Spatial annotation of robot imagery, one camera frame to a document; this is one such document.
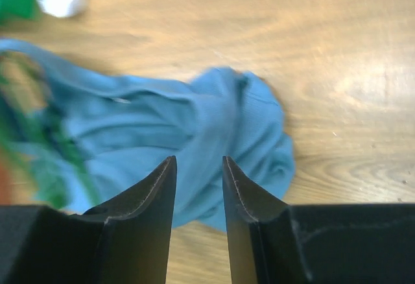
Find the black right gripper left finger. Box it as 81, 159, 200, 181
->
1, 156, 176, 283

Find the blue tank top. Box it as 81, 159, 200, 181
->
1, 39, 295, 230

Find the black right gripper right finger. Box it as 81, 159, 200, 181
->
223, 157, 414, 283

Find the green clothes hanger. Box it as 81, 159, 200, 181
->
0, 53, 98, 210

